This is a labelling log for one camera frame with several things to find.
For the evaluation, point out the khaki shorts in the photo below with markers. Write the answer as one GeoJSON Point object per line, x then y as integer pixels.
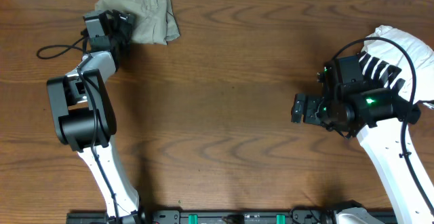
{"type": "Point", "coordinates": [155, 22]}

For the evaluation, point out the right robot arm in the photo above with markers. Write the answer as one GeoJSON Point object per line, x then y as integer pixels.
{"type": "Point", "coordinates": [379, 120]}

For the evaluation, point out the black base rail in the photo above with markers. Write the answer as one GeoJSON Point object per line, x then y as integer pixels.
{"type": "Point", "coordinates": [346, 212]}

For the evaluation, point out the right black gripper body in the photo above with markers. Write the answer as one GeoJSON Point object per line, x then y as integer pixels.
{"type": "Point", "coordinates": [316, 111]}

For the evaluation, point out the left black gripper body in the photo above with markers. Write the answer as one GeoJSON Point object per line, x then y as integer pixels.
{"type": "Point", "coordinates": [118, 35]}

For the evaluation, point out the black and white garment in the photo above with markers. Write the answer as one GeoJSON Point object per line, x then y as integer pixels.
{"type": "Point", "coordinates": [382, 62]}

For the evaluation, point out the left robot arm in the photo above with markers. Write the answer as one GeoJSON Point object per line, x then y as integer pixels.
{"type": "Point", "coordinates": [84, 118]}

